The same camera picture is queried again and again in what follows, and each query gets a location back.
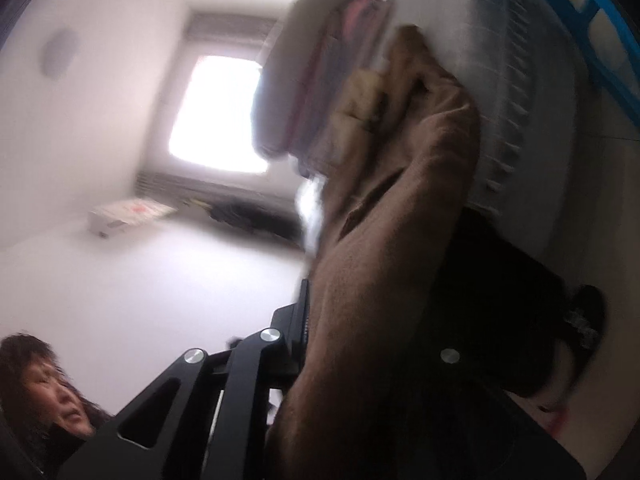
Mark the brown corduroy coat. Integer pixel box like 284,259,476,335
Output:
266,26,570,479

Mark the person's head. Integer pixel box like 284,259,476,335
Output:
0,331,112,466

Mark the window curtain rail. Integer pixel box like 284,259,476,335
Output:
183,13,277,47

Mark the white cardboard box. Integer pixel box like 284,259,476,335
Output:
88,197,177,238

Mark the grey quilted bedspread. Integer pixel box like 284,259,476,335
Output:
390,0,577,256

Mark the black garment on floor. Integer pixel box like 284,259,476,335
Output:
207,200,303,245

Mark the stack of folded quilted clothes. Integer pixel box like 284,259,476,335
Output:
284,0,396,176

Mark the blue plastic basket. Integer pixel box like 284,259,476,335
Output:
546,0,639,127

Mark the round ceiling lamp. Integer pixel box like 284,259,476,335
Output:
39,28,80,80

